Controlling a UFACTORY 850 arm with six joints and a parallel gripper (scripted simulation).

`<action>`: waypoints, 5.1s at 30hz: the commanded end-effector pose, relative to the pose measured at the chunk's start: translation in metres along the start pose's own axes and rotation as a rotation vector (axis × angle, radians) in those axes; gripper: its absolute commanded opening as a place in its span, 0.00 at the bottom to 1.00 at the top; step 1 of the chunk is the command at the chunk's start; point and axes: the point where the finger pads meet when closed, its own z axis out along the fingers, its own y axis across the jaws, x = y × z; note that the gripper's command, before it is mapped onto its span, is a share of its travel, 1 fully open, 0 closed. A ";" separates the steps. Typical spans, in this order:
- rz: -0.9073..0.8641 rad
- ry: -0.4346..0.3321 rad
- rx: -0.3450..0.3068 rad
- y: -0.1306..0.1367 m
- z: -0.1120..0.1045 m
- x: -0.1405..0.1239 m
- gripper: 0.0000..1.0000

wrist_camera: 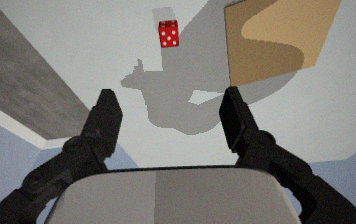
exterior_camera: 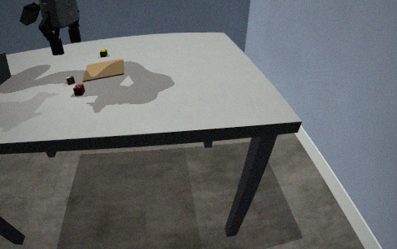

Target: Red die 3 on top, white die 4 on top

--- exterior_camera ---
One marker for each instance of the tan mat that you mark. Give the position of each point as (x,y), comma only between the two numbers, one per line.
(104,69)

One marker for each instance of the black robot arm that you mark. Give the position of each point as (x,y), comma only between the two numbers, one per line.
(30,14)

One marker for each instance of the white die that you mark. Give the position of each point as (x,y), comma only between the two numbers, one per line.
(70,79)

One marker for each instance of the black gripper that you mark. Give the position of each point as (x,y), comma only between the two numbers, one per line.
(63,13)

